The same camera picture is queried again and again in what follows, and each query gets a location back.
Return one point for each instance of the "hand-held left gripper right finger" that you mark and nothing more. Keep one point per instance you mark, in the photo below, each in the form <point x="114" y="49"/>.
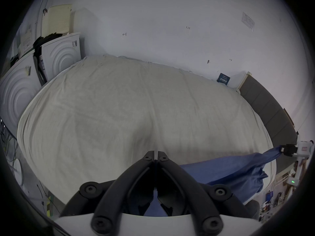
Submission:
<point x="194" y="193"/>

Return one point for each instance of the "white washing machine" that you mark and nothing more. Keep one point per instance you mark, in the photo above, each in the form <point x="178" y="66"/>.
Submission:
<point x="61" y="55"/>
<point x="17" y="92"/>

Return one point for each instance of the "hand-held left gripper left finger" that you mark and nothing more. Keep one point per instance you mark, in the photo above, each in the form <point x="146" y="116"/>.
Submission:
<point x="115" y="193"/>

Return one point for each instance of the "blue card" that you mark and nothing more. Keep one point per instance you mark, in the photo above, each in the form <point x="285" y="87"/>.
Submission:
<point x="223" y="79"/>

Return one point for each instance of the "grey padded headboard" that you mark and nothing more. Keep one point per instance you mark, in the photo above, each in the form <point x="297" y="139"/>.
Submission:
<point x="268" y="107"/>

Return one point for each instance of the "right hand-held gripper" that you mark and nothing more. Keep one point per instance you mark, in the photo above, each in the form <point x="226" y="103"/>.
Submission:
<point x="304" y="150"/>

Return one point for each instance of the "dark blue shirt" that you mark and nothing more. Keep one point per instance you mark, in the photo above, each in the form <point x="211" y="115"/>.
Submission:
<point x="221" y="172"/>

